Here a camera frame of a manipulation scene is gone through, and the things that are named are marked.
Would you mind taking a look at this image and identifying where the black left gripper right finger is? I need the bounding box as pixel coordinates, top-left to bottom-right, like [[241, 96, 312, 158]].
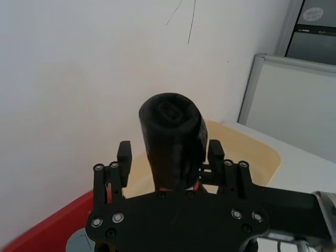
[[208, 139, 254, 201]]

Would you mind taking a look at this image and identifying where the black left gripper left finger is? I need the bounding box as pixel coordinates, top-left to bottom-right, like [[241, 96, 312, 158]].
[[92, 140, 132, 211]]

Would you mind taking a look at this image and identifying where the black corded tool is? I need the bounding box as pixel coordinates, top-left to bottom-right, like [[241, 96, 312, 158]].
[[138, 92, 209, 192]]

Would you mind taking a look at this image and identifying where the cream plastic chair seat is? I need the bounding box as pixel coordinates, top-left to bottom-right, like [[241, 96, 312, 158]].
[[122, 119, 282, 201]]

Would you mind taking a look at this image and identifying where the black bar with steel end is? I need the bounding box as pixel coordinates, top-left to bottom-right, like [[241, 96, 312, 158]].
[[261, 185, 336, 238]]

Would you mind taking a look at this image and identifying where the grey round stool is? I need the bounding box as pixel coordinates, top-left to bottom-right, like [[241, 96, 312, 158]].
[[65, 227, 98, 252]]

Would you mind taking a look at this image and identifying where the red plastic chair seat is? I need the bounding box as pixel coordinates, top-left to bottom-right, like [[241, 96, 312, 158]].
[[0, 190, 96, 252]]

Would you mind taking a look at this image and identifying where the dark glass cabinet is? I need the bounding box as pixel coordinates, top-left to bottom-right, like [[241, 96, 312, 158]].
[[284, 0, 336, 66]]

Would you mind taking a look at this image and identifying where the white board with aluminium frame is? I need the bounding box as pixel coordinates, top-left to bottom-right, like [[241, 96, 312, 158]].
[[237, 53, 336, 163]]

